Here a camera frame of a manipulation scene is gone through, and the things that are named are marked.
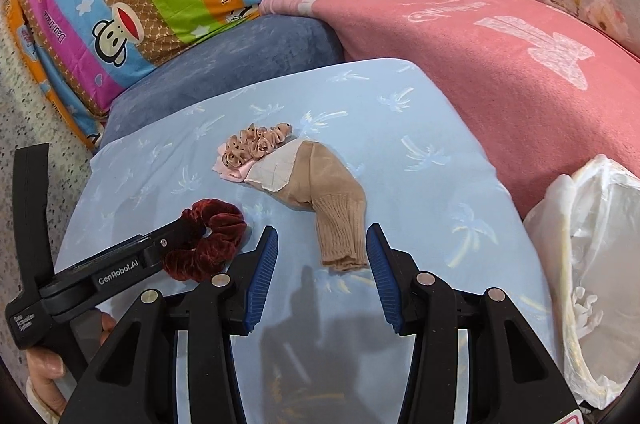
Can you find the beige stocking sock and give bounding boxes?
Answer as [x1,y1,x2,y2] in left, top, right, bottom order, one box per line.
[245,138,368,271]

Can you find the dark red velvet scrunchie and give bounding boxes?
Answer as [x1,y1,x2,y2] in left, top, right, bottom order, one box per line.
[162,199,247,282]

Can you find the dark blue velvet pillow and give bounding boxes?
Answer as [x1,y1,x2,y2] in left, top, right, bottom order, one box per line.
[100,15,345,148]

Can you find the person left hand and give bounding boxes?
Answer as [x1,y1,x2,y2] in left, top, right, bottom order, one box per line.
[26,309,117,423]

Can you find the light blue palm pillow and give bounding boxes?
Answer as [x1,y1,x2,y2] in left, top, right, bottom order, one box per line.
[55,58,558,423]

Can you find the pink folded cloth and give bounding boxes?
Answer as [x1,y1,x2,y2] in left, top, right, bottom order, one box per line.
[212,144,253,183]

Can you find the pink towel blanket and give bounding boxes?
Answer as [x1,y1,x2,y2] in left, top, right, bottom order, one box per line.
[260,0,639,213]

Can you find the tan ruffled scrunchie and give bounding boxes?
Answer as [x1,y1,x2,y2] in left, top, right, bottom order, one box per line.
[221,123,292,170]

